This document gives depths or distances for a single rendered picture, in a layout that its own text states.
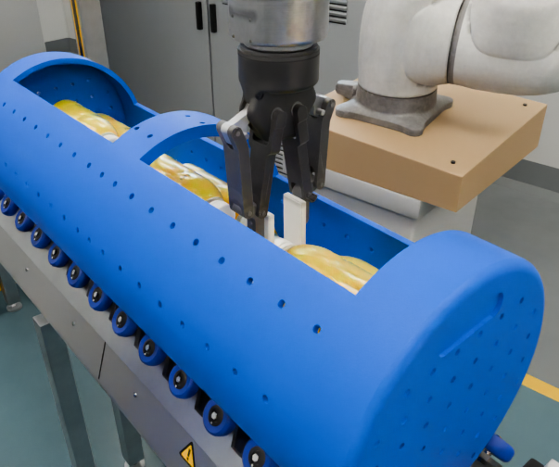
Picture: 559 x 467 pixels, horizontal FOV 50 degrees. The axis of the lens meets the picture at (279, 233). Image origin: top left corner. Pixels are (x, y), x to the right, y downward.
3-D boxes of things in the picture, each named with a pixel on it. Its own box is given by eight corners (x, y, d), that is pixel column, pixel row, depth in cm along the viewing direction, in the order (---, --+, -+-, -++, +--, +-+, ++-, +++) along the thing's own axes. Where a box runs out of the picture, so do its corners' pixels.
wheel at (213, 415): (222, 388, 71) (211, 387, 69) (246, 410, 68) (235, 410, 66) (205, 421, 71) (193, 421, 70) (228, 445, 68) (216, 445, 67)
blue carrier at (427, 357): (137, 173, 125) (110, 34, 110) (519, 425, 68) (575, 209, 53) (1, 225, 111) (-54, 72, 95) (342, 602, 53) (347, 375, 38)
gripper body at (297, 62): (286, 27, 59) (285, 117, 64) (216, 40, 55) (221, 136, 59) (341, 41, 54) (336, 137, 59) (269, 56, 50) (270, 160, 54)
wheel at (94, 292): (106, 277, 91) (95, 273, 89) (120, 290, 88) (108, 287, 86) (93, 303, 91) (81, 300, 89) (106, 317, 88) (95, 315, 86)
